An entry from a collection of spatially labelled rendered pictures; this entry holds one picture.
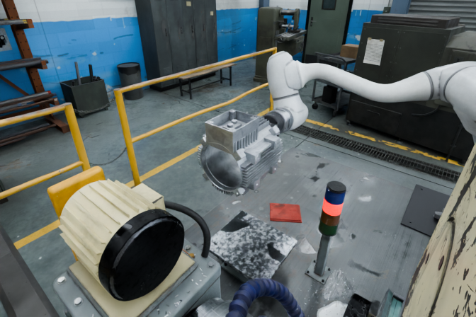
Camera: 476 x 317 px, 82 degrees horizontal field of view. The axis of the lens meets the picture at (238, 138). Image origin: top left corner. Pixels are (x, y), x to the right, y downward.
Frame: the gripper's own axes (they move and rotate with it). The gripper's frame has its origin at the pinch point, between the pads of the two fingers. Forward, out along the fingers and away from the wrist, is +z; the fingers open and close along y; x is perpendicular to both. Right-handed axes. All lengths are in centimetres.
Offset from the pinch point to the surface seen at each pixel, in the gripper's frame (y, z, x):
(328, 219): 26.6, -15.9, 25.5
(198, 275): 10.8, 27.6, 24.5
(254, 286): 33, 40, -1
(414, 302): 47, 48, -18
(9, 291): -141, 46, 139
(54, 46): -436, -116, 18
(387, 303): 49, -14, 43
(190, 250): 3.8, 23.8, 24.0
